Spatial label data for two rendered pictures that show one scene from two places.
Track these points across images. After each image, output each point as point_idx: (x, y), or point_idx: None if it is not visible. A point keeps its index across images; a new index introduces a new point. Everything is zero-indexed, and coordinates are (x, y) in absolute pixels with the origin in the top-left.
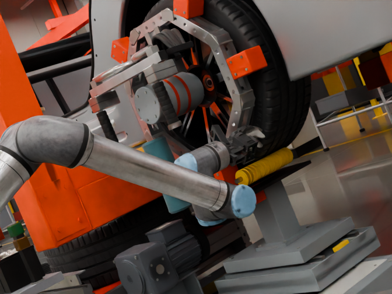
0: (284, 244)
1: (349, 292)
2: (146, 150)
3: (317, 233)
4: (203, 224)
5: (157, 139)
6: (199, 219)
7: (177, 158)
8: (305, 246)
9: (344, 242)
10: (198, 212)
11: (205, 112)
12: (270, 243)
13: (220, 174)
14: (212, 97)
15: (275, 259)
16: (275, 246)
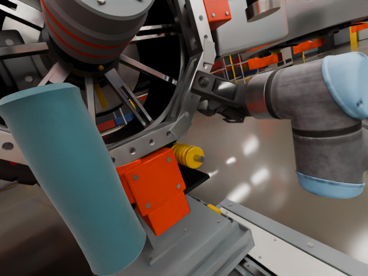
0: (189, 231)
1: (274, 228)
2: (46, 109)
3: (191, 210)
4: (362, 191)
5: (75, 86)
6: (360, 182)
7: (356, 53)
8: (222, 216)
9: (212, 205)
10: (362, 167)
11: (92, 84)
12: (162, 245)
13: (173, 158)
14: (90, 69)
15: (205, 248)
16: (177, 241)
